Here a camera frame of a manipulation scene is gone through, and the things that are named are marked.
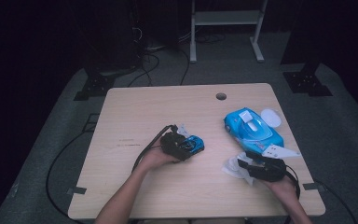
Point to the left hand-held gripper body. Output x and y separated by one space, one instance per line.
174 144

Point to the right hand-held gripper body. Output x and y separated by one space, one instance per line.
270 169

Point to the white wet wipe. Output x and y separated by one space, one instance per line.
233 169

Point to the blue wet wipes packet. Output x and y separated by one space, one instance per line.
251 130

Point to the person's left hand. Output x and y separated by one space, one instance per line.
155 158

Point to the person's right hand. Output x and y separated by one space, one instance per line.
284 189

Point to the white oval packet lid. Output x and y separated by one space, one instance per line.
272 117

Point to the grey tape strip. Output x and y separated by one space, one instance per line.
313 186
76 190

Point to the black stand base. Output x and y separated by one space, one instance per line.
306 83
96 85

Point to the dark equipment tower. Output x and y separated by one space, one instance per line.
112 46

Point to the white metal stand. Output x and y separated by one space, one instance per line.
227 17

